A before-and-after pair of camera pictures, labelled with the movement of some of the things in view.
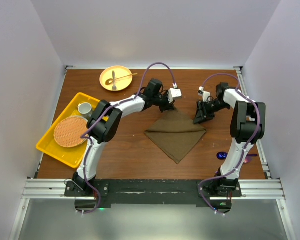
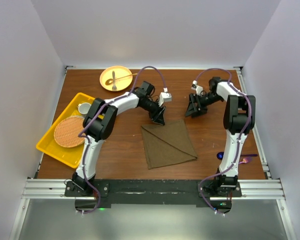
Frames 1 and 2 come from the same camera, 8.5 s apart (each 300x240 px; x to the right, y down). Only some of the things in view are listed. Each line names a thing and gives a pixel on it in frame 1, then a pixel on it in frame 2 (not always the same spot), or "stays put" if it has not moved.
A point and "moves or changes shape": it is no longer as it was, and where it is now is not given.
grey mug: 85,108 stays put
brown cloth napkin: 175,133 moves or changes shape
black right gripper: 202,115 → 192,108
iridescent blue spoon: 222,155 stays put
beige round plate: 115,78 stays put
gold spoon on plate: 110,81 stays put
